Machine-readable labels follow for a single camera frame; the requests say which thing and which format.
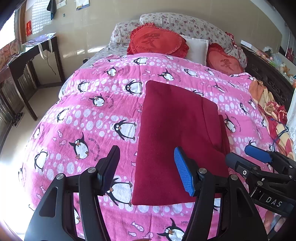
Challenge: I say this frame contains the shiny bag with white handles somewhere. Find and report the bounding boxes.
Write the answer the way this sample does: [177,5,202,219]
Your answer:
[21,33,57,59]

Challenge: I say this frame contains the person's right hand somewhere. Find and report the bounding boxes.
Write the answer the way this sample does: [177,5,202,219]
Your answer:
[264,207,288,235]

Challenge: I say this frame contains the long floral pillow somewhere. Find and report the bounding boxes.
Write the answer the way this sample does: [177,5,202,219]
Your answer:
[139,13,248,67]

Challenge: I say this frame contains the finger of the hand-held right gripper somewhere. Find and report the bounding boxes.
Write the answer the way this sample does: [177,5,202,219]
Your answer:
[225,152,257,178]
[244,145,278,164]

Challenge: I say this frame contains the dark ribbed cabinet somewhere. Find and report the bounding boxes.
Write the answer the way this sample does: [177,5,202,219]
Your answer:
[0,67,38,144]

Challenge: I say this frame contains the short floral pillow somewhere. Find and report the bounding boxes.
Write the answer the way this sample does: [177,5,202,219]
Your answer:
[109,20,141,49]

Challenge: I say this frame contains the patterned floor item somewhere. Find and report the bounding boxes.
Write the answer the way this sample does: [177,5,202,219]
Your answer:
[11,112,25,127]

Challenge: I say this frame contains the dark red garment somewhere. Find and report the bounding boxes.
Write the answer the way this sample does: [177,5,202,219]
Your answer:
[131,80,230,206]

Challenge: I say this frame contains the blue white wall calendar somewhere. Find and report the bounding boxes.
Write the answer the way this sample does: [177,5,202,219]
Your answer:
[76,0,90,11]

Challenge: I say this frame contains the dark wooden headboard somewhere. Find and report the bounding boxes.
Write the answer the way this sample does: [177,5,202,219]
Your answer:
[240,45,296,112]

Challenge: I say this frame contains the white pillow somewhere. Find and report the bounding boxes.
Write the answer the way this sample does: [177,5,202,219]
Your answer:
[180,35,210,66]

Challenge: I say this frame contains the orange floral quilt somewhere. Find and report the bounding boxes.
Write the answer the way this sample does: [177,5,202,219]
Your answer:
[248,77,296,160]

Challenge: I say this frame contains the small red heart cushion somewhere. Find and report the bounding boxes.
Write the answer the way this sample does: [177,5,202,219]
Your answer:
[206,43,245,76]

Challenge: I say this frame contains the flat white box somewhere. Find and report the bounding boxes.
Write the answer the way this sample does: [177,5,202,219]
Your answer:
[240,40,258,49]

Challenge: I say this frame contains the red floral cushion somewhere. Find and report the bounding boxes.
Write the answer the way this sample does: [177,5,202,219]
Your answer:
[225,31,237,48]

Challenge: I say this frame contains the large red heart cushion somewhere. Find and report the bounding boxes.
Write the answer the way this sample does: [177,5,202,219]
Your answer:
[127,22,189,58]

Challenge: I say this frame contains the pink penguin blanket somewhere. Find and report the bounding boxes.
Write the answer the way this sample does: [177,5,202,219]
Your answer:
[18,53,289,241]

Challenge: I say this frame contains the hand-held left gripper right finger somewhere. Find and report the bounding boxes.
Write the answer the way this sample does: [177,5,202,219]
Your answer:
[173,147,269,241]

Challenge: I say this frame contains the black cable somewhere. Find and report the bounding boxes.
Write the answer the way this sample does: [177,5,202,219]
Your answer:
[46,50,57,76]

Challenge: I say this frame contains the dark hanging cloth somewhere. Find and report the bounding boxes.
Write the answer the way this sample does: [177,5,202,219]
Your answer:
[47,0,57,20]

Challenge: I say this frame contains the group of shelf ornaments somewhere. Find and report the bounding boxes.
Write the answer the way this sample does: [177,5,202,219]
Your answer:
[257,45,296,88]

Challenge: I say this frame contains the cardboard boxes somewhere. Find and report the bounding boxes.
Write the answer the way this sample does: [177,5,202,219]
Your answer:
[0,39,23,63]

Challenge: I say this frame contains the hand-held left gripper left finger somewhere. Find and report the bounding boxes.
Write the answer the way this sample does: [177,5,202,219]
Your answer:
[24,145,121,241]

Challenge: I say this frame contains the dark wooden desk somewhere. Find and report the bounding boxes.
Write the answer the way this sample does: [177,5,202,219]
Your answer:
[0,36,65,121]

